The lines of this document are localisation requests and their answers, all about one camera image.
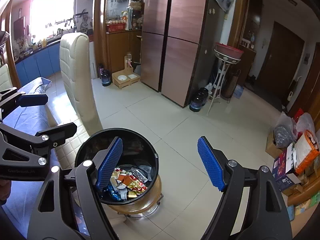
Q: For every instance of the blue foil wrapper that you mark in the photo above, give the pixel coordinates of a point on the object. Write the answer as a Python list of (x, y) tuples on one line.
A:
[(113, 192)]

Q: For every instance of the pet water bottle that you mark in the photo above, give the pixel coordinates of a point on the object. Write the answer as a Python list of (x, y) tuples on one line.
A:
[(129, 58)]

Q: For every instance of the wooden display cabinet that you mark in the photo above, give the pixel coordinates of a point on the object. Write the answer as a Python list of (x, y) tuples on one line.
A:
[(117, 50)]

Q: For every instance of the grey plastic bag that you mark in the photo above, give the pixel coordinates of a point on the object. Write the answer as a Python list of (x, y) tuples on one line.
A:
[(283, 132)]

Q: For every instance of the orange carton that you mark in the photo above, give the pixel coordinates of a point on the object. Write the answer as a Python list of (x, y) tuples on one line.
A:
[(125, 178)]

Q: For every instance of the pink plastic bag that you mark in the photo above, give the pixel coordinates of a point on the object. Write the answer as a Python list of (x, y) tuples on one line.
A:
[(305, 123)]

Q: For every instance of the blue printed tablecloth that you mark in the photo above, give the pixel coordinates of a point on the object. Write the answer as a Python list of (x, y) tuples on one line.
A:
[(22, 115)]

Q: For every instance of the silver blister pack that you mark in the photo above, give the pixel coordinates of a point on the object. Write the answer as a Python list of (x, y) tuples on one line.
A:
[(138, 173)]

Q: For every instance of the purple printed box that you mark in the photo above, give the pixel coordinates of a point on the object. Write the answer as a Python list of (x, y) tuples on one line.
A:
[(282, 172)]

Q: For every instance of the white metal stand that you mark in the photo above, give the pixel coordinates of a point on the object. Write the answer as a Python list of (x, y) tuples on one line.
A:
[(221, 72)]

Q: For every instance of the copper refrigerator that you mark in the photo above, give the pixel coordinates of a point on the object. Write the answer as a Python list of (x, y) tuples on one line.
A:
[(175, 42)]

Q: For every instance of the red basin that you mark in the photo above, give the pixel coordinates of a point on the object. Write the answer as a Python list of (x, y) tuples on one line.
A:
[(228, 50)]

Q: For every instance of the wooden pet feeder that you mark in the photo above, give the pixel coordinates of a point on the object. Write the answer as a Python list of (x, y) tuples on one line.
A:
[(126, 81)]

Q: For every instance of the small brown bottle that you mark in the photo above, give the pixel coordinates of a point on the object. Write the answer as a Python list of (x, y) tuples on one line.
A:
[(132, 195)]

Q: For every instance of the blue kitchen cabinets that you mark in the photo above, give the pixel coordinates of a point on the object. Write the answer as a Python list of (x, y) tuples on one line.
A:
[(37, 62)]

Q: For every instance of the dark blue jug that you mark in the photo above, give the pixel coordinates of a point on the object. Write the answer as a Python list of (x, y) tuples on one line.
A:
[(198, 101), (106, 78)]

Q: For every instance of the red and gold long wrapper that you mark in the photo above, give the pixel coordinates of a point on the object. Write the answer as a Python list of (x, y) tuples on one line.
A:
[(137, 186)]

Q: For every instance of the dark thermos bottle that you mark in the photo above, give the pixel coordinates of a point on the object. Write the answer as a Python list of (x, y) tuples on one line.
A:
[(100, 70)]

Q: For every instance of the cardboard box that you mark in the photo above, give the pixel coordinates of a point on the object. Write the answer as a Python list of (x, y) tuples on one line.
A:
[(272, 147)]

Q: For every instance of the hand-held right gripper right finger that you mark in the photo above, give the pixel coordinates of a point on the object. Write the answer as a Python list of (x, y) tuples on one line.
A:
[(210, 165)]

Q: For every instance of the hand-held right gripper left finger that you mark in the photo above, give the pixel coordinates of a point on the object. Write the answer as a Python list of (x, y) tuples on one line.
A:
[(111, 162)]

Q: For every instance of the orange and white bag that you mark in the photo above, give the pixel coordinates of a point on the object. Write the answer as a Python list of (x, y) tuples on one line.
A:
[(307, 152)]

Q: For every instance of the dark wooden door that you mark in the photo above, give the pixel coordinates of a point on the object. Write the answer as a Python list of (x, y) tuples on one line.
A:
[(280, 62)]

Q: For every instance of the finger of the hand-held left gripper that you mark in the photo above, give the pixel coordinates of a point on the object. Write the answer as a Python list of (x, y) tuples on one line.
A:
[(32, 100), (62, 130)]

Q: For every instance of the black trash bin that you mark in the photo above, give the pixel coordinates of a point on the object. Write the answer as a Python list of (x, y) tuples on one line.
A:
[(140, 142)]

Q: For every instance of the bright window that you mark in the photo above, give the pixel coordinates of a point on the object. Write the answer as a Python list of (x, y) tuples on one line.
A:
[(52, 10)]

